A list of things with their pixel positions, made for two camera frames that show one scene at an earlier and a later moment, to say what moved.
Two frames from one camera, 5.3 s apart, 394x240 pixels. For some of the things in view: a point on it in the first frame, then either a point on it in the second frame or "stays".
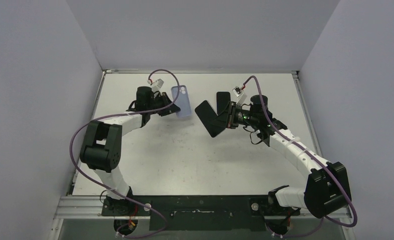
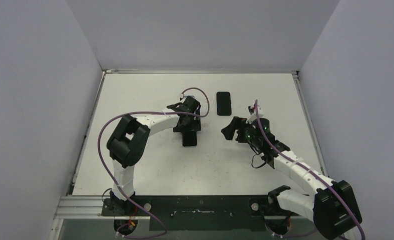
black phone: (209, 119) to (189, 138)
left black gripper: (174, 108) to (193, 126)
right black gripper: (229, 115) to (241, 129)
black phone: (222, 101) stays
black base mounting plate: (198, 213) stays
